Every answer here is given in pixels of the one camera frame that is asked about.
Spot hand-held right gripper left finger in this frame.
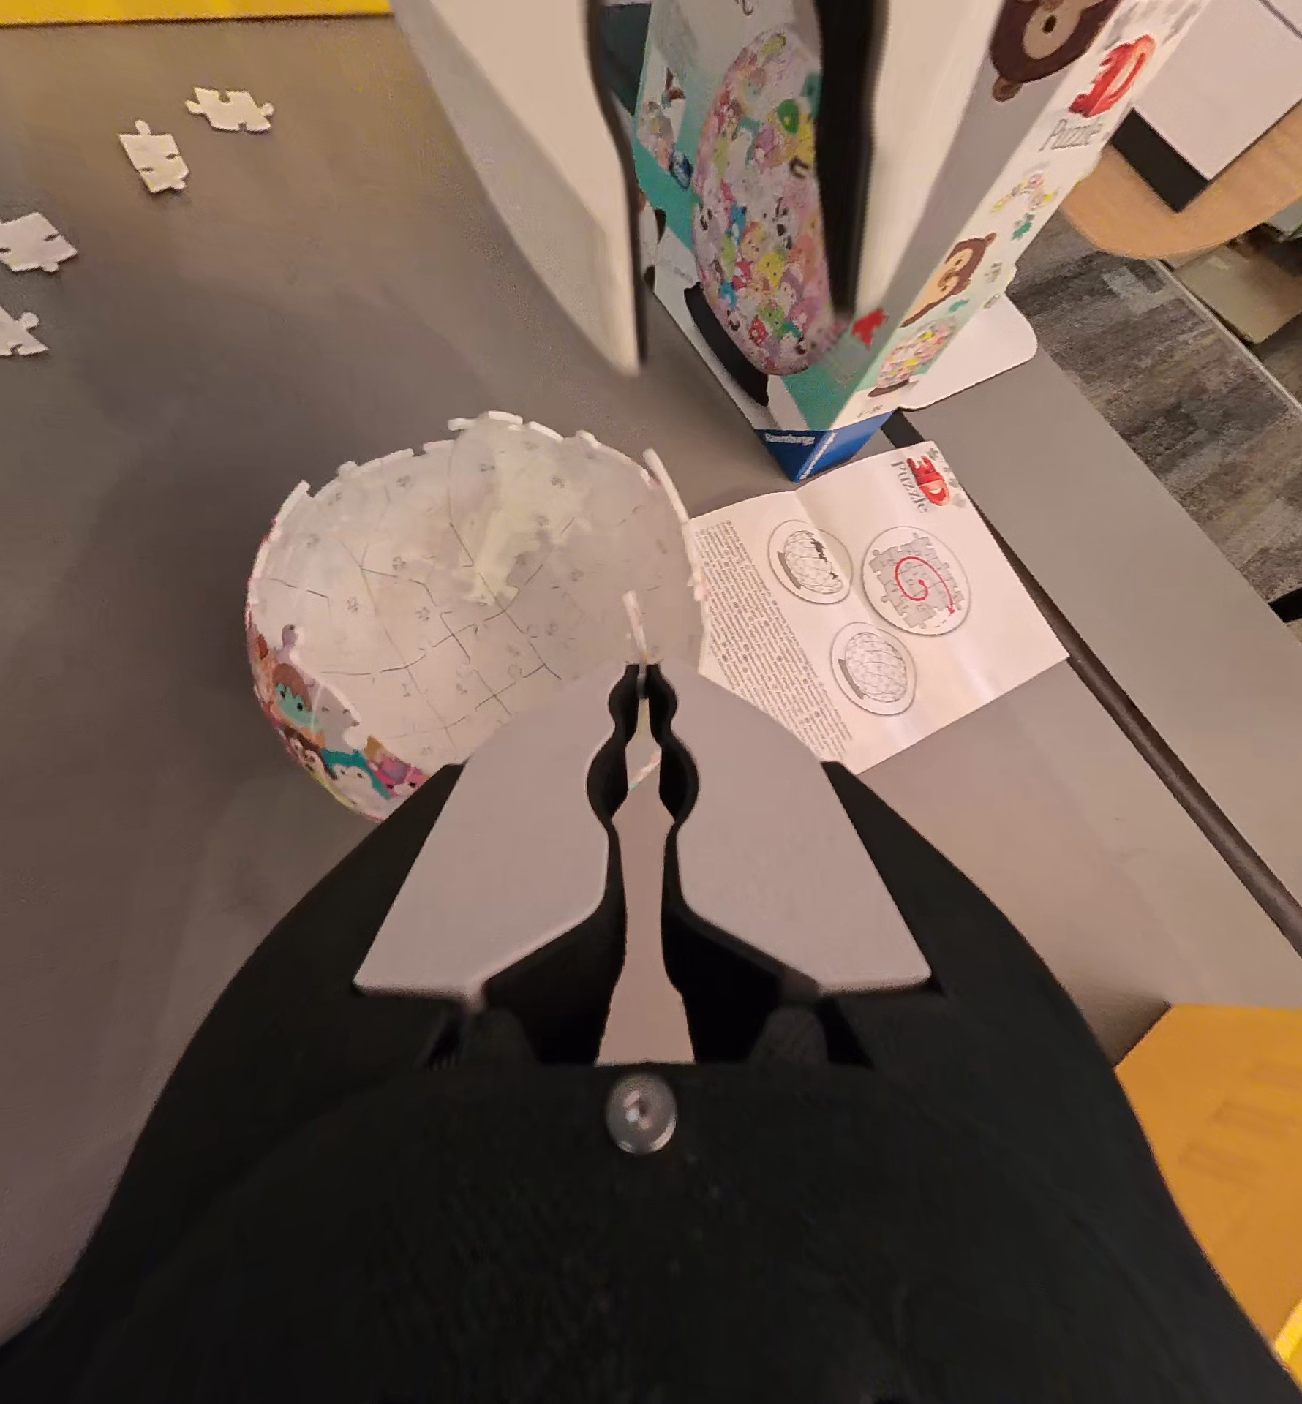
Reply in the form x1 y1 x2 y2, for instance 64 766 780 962
352 661 643 1006

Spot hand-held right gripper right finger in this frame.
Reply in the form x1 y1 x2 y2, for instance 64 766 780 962
646 661 931 1002

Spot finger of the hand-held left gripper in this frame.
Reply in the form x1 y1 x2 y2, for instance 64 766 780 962
815 0 1012 329
390 0 654 382

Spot colourful puzzle ball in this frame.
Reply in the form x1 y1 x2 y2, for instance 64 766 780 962
244 412 709 824

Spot pile of white puzzle pieces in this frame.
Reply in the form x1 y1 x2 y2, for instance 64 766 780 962
0 86 274 362

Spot colourful puzzle box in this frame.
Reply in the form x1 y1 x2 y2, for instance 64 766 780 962
630 0 1211 485

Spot folded instruction leaflet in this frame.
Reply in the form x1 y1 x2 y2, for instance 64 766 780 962
685 441 1071 776

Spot white sign stand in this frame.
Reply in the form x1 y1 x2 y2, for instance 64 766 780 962
870 296 1037 417

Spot white sign board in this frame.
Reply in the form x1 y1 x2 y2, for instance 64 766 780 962
1057 0 1302 263

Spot flattened cardboard sheets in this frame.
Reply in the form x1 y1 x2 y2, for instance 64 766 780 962
1171 246 1302 341

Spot yellow plastic bin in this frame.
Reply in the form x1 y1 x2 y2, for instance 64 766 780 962
1113 1001 1302 1404
0 0 390 28

